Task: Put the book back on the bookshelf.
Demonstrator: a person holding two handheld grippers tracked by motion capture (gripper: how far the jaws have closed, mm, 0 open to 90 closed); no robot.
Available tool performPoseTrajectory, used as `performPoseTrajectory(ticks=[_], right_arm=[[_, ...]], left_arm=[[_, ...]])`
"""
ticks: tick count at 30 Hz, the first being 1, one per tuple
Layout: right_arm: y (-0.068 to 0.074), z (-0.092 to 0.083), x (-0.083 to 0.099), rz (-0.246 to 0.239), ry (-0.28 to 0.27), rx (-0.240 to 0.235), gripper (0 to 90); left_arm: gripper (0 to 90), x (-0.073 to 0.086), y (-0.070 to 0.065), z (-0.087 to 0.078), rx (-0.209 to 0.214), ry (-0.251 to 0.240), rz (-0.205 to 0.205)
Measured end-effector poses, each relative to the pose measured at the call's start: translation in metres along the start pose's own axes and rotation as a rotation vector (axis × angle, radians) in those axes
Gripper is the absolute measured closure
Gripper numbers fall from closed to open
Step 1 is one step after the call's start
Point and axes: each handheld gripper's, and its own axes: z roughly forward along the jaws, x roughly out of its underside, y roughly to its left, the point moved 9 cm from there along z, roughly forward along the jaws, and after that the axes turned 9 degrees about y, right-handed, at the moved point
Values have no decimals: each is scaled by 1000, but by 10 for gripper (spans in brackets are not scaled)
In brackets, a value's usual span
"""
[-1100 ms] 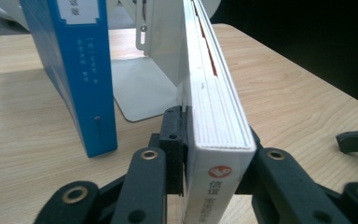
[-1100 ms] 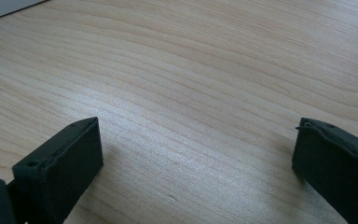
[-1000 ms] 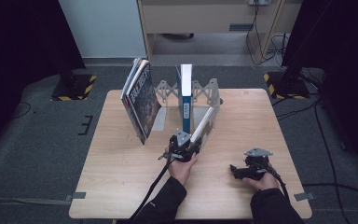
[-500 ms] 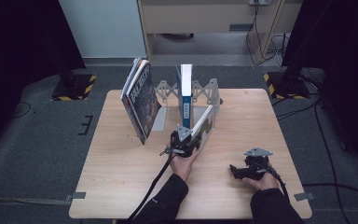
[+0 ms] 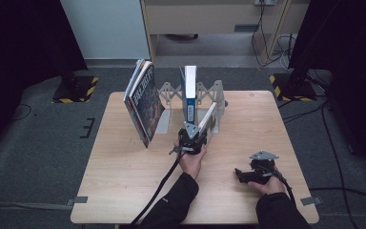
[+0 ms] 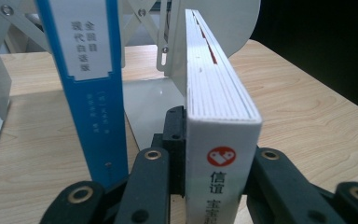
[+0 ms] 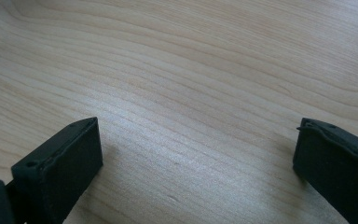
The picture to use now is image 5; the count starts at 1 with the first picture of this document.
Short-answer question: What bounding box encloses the light wooden cabinet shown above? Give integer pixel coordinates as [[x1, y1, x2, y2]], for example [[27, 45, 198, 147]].
[[139, 0, 311, 65]]

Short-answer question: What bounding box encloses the thick blue book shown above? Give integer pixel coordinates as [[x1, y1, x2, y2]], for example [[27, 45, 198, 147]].
[[177, 64, 200, 127]]

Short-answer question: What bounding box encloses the metal extendable book rack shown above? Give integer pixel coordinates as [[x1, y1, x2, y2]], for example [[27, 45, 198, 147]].
[[154, 79, 228, 135]]

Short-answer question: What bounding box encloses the black floor cable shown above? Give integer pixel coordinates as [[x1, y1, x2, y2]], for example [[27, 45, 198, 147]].
[[319, 104, 360, 229], [7, 103, 33, 124], [309, 186, 366, 205], [280, 100, 329, 126]]

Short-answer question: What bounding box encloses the black hanging cable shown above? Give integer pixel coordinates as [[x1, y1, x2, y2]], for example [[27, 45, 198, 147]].
[[251, 0, 284, 69]]

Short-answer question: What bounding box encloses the dark cover magazine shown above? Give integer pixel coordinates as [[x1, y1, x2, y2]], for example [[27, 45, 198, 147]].
[[128, 61, 167, 149]]

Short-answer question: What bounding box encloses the thin pale magazine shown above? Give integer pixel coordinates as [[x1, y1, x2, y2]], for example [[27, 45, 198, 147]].
[[123, 58, 148, 141]]

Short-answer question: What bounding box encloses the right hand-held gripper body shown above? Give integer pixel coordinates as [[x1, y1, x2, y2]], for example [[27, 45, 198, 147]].
[[247, 150, 280, 186]]

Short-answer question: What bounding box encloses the left hand-held gripper cable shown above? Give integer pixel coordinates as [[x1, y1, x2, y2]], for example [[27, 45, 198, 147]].
[[129, 147, 187, 229]]

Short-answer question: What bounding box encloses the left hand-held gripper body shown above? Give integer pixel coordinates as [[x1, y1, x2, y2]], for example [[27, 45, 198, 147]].
[[176, 122, 206, 156]]

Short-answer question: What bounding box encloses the grey tape piece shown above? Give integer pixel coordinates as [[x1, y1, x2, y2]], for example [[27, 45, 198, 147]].
[[299, 196, 324, 207], [65, 196, 90, 207]]

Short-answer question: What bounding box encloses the white cable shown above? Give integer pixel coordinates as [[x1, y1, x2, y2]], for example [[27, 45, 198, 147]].
[[275, 33, 297, 71]]

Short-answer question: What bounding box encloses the black curtain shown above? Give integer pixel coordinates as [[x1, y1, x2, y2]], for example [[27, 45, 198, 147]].
[[0, 0, 89, 161], [287, 0, 366, 175]]

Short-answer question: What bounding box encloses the right hand-held gripper cable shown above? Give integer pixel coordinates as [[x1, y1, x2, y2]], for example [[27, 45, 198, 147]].
[[266, 164, 297, 205]]

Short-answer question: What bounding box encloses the black stand yellow-striped base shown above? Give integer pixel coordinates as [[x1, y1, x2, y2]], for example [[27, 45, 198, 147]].
[[269, 72, 319, 103], [51, 53, 100, 105]]

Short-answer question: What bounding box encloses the person's right hand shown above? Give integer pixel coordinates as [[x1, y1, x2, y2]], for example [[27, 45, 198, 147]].
[[255, 174, 287, 197]]

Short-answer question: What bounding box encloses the white partition panel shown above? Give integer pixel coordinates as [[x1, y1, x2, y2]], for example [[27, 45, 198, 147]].
[[59, 0, 151, 60]]

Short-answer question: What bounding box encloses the white power socket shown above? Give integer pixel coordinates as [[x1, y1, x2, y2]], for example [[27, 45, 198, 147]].
[[254, 0, 278, 7]]

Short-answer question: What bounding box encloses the white caterpillar picture book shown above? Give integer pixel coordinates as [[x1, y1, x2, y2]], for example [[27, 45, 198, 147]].
[[196, 101, 219, 136]]

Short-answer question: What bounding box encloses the person's left hand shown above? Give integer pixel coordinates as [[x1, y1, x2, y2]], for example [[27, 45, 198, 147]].
[[173, 144, 208, 181]]

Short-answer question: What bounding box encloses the hand-held gripper cable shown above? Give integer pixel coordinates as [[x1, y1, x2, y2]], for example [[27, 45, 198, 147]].
[[129, 147, 187, 229], [266, 164, 297, 205]]

